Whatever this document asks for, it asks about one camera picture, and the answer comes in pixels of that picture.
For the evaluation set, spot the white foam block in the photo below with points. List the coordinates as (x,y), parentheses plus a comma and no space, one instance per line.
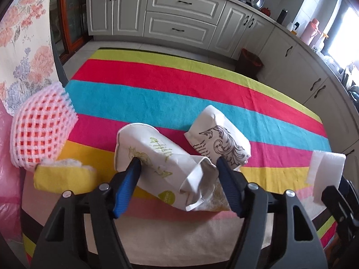
(325,171)

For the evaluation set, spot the dark red trash bin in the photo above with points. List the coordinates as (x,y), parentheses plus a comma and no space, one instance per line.
(249,63)

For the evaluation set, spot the fruit in white foam net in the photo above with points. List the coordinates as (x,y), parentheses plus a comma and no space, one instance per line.
(39,131)

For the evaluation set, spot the black bottle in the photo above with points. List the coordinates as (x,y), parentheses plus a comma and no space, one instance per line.
(282,16)

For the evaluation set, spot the white spray bottle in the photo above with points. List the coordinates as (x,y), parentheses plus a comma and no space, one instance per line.
(320,43)

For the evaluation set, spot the yellow sponge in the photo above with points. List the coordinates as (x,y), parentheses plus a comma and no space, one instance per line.
(64,178)

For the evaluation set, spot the floral curtain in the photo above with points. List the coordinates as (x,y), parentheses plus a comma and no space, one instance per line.
(22,33)

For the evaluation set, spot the pink plastic bag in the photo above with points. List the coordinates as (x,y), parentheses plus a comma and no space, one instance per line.
(9,187)

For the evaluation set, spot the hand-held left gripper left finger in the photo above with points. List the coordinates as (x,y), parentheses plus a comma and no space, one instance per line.
(126,190)

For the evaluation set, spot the wooden door frame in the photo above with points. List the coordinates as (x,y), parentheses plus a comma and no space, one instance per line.
(70,14)

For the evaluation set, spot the pink thermos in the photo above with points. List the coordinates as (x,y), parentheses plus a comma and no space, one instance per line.
(310,32)

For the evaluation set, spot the white kitchen cabinets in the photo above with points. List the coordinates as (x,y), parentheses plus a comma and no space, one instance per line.
(182,14)

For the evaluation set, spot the white paper bag black pattern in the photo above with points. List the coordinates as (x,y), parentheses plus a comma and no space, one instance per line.
(221,137)

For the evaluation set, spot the white paper bag green print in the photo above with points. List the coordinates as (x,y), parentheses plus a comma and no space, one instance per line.
(157,159)

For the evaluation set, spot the striped colourful tablecloth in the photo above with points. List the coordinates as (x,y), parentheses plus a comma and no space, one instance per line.
(168,95)

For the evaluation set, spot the yellow and white bottle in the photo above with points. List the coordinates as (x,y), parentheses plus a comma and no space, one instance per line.
(293,28)

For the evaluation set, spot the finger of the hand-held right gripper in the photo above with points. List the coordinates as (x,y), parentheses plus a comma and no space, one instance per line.
(350,189)
(335,201)

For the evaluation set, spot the small red pot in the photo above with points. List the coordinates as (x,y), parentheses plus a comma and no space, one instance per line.
(267,11)

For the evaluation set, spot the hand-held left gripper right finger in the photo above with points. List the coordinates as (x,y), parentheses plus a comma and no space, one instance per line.
(228,187)

